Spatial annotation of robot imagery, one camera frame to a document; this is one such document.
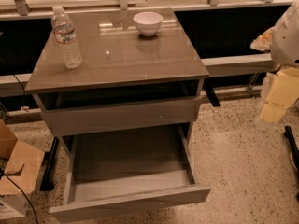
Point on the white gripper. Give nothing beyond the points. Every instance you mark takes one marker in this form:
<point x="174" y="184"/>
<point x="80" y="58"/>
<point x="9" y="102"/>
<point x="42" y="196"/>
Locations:
<point x="286" y="39"/>

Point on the clear plastic water bottle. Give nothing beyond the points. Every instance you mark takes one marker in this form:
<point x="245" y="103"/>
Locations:
<point x="66" y="38"/>

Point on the grey drawer cabinet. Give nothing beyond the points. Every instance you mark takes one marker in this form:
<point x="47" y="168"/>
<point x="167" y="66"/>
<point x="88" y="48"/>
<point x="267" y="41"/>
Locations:
<point x="120" y="67"/>

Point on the closed grey top drawer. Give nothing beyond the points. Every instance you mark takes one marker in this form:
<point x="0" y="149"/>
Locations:
<point x="96" y="119"/>

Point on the open grey middle drawer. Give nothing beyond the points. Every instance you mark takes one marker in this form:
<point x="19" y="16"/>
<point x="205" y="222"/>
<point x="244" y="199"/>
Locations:
<point x="122" y="172"/>

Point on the black bar on floor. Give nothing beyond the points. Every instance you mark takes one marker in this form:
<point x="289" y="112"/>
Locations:
<point x="294" y="149"/>

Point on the black right cabinet foot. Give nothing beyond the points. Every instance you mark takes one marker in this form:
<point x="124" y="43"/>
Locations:
<point x="211" y="95"/>

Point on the black cabinet foot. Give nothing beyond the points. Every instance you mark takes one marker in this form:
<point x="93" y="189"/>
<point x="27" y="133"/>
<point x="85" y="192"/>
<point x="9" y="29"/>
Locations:
<point x="211" y="95"/>
<point x="49" y="159"/>

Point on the white ceramic bowl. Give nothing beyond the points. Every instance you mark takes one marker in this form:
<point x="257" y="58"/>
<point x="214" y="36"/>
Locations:
<point x="148" y="23"/>

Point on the black left cabinet foot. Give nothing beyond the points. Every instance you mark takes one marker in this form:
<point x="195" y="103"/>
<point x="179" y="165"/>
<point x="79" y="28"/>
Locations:
<point x="49" y="159"/>

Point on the brown cardboard box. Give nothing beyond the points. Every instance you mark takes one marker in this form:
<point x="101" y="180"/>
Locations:
<point x="21" y="163"/>

